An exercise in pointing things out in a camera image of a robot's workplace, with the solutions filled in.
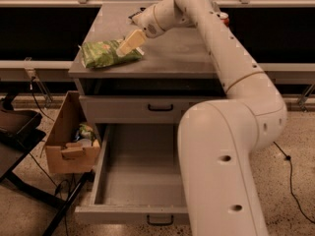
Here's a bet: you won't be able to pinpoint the black floor cable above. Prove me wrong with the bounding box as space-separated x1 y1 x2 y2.
29 76 72 236
273 141 315 225

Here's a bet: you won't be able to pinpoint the black floor cable left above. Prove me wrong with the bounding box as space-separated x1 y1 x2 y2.
29 76 72 236

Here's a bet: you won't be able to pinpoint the cardboard box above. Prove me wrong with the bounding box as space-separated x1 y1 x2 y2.
44 91 100 173

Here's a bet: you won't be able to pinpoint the black floor cable right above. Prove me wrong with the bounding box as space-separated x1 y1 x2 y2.
273 141 315 225

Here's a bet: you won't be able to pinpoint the closed grey upper drawer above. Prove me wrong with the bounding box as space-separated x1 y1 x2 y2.
80 95 215 124

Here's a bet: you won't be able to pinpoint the green jalapeno chip bag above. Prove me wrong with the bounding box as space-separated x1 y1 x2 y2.
80 39 144 69

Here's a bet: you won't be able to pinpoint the orange soda can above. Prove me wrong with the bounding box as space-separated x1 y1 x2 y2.
219 12 229 27

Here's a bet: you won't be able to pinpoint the dark blue snack bar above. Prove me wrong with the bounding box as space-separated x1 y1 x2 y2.
128 7 147 20

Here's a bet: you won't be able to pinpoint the black stand with tray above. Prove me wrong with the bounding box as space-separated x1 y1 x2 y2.
0 88 92 236

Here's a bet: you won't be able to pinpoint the snack items in box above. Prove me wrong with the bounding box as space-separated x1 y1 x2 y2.
73 123 98 148

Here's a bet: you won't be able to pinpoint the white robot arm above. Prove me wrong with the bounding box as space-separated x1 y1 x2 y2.
117 0 286 236

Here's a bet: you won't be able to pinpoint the open grey middle drawer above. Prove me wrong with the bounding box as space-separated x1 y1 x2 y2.
75 124 189 226

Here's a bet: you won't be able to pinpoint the grey drawer cabinet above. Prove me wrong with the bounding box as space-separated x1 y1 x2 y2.
68 1 230 146

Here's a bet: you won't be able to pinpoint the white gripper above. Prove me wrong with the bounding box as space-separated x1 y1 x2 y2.
116 4 165 57

